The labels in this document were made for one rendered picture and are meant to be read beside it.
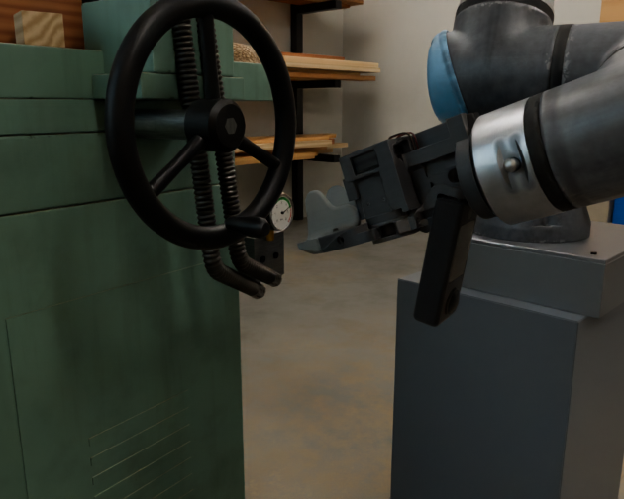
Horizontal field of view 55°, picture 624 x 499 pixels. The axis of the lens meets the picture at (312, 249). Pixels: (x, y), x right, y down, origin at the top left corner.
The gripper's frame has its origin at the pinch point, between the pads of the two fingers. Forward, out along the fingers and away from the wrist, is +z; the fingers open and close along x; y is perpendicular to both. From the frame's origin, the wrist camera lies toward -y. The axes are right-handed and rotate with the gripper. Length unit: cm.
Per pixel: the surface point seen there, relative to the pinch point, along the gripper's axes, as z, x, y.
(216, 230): 14.1, -1.4, 5.2
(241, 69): 24.8, -26.8, 29.8
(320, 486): 57, -48, -54
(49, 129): 27.2, 7.3, 22.5
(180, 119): 14.2, -1.3, 18.7
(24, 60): 24.5, 9.3, 29.7
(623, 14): 14, -329, 65
